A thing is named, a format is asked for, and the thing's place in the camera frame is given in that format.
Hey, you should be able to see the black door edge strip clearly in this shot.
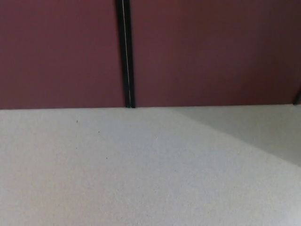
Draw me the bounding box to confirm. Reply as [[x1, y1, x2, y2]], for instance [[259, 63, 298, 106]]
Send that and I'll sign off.
[[122, 0, 136, 109], [114, 0, 131, 109]]

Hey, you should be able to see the maroon door leaf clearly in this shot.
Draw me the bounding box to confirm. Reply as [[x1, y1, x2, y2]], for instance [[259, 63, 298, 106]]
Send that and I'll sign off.
[[128, 0, 301, 109], [0, 0, 127, 110]]

